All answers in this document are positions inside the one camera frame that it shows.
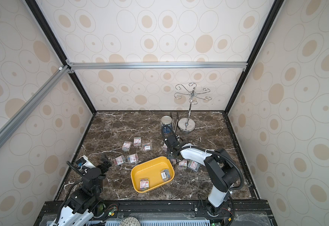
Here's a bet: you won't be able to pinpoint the barcode side paper clip box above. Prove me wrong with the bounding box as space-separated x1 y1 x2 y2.
160 169 171 182

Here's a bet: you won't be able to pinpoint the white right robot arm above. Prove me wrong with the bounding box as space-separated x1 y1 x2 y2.
163 134 244 210

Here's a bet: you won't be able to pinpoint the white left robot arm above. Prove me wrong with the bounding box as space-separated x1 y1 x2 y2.
51 155 112 226

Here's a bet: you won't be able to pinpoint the metal tongs black tips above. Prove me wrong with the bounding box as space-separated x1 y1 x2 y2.
172 112 179 133

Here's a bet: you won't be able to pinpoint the chrome hook stand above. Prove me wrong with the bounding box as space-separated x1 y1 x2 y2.
174 82 212 133

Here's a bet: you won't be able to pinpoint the blue labelled tin can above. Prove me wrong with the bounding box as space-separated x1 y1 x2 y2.
161 115 173 134

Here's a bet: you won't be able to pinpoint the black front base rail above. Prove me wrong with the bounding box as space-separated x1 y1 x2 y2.
34 199 278 226

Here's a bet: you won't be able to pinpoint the aluminium horizontal frame bar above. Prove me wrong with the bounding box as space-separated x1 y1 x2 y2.
69 62 248 70

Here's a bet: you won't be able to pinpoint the aluminium diagonal frame bar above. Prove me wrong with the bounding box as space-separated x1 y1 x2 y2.
0 65 69 148

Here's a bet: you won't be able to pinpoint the black corner frame post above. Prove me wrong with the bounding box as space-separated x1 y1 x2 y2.
224 0 284 115

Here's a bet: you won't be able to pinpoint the black left corner post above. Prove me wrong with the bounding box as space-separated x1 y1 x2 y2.
25 0 97 115

